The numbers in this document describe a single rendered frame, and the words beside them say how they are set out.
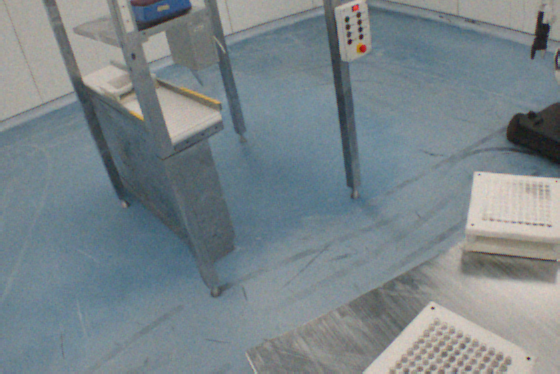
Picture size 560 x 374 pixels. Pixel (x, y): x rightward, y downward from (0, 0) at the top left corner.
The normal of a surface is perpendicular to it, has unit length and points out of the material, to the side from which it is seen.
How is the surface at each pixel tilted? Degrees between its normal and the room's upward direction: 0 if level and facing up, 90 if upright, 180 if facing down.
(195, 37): 90
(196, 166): 90
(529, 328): 0
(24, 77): 90
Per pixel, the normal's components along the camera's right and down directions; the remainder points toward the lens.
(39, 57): 0.48, 0.39
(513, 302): -0.17, -0.84
